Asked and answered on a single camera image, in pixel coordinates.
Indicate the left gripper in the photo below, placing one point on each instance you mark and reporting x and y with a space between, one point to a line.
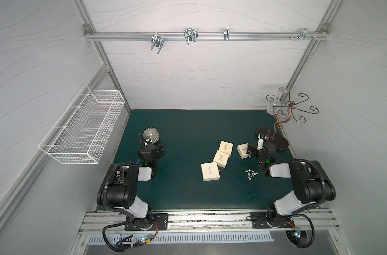
145 145

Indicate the white wire basket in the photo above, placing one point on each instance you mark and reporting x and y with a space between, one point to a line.
81 133

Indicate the cream jewelry box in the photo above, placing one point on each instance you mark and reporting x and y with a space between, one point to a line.
210 171
221 159
243 150
226 147

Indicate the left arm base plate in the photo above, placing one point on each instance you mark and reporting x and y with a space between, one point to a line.
150 223

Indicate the cream jewelry box top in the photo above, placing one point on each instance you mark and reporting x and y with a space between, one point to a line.
243 150

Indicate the cream jewelry box front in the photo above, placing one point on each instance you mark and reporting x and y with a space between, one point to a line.
210 171

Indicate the metal clamp bracket right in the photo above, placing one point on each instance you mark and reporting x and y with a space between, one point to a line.
303 36

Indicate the metal jewelry tree stand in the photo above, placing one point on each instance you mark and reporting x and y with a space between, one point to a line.
281 107

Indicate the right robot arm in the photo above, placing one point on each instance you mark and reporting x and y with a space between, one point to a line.
311 185

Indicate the aluminium crossbar rail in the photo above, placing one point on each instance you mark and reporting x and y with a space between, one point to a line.
202 36

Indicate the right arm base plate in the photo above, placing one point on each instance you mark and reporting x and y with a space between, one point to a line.
267 220

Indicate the metal clamp bracket small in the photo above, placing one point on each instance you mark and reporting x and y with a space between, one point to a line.
226 34

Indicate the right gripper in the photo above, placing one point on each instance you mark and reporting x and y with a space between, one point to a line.
255 150

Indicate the metal clamp bracket middle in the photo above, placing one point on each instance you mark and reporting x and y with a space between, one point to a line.
190 35

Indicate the pearl flower earrings pair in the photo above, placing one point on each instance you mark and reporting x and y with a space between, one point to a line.
250 174

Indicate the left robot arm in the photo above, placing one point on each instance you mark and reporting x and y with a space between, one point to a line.
118 191

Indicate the metal clamp bracket left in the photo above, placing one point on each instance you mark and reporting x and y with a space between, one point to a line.
157 42

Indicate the grey ribbed ceramic mug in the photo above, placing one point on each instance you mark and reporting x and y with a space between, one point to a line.
151 134

